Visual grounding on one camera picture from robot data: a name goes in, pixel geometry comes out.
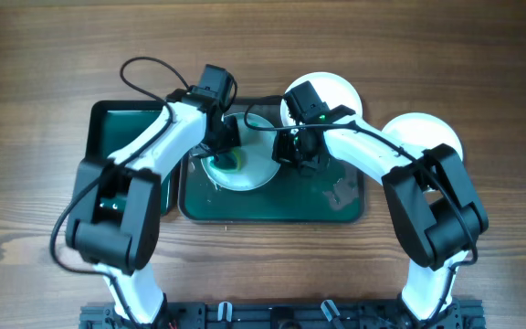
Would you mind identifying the white plate with green stain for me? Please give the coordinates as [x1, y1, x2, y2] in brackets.
[200, 112, 280, 192]

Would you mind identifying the large dark serving tray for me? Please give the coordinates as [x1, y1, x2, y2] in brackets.
[177, 97, 367, 225]

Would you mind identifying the green and yellow sponge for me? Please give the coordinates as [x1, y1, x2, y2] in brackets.
[209, 150, 244, 173]

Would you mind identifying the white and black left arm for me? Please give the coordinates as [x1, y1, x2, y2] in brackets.
[57, 86, 238, 328]

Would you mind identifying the small black water tray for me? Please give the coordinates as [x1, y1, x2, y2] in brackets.
[85, 101, 177, 216]

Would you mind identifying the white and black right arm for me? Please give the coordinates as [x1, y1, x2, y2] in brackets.
[272, 105, 489, 328]

